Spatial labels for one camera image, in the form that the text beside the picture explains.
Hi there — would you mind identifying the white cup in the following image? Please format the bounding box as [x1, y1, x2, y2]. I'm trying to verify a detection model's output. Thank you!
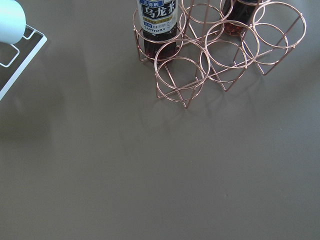
[0, 0, 26, 45]

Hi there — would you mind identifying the tea bottle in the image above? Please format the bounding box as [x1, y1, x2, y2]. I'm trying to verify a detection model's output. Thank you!
[222, 0, 258, 36]
[133, 0, 183, 64]

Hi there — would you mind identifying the tea bottle lower middle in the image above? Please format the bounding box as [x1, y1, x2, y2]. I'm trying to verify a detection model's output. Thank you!
[222, 0, 258, 36]

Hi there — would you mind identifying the copper wire bottle rack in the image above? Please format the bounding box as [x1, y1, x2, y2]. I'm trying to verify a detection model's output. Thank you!
[132, 0, 307, 109]

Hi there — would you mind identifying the white wire cup rack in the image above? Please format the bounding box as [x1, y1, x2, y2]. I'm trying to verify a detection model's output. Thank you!
[0, 24, 48, 99]

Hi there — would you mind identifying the tea bottle lower outer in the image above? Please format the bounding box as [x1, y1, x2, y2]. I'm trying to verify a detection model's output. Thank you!
[133, 0, 183, 64]

